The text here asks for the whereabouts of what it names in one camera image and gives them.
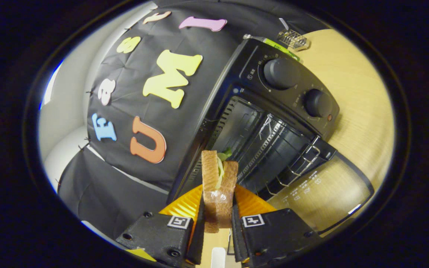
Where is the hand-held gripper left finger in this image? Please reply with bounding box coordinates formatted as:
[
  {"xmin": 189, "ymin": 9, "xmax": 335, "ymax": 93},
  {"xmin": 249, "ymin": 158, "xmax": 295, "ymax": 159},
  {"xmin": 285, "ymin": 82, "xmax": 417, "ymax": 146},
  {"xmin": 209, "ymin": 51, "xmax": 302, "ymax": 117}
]
[{"xmin": 116, "ymin": 184, "xmax": 206, "ymax": 268}]

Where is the clear plastic bottle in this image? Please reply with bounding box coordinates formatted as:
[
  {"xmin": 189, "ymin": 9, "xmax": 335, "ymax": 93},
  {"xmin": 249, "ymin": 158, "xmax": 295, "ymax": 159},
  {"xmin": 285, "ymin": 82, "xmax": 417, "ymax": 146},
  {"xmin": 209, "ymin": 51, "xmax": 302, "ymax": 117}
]
[{"xmin": 244, "ymin": 34, "xmax": 301, "ymax": 62}]

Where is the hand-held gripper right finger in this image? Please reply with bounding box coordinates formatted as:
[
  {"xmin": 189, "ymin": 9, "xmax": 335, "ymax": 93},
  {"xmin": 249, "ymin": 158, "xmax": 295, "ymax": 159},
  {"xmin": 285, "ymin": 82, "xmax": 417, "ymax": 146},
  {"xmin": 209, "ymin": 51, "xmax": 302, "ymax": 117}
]
[{"xmin": 231, "ymin": 184, "xmax": 323, "ymax": 268}]

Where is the sandwich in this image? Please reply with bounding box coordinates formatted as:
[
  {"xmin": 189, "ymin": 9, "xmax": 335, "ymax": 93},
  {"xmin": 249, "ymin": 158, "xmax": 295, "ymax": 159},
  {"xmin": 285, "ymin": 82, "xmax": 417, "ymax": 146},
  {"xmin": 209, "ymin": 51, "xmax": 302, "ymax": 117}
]
[{"xmin": 201, "ymin": 148, "xmax": 239, "ymax": 234}]

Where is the black toaster oven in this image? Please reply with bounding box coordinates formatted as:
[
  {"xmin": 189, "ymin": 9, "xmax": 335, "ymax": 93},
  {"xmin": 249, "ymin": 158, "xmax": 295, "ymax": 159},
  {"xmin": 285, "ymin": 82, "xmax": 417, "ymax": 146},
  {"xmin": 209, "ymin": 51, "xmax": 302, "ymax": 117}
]
[{"xmin": 166, "ymin": 35, "xmax": 375, "ymax": 237}]

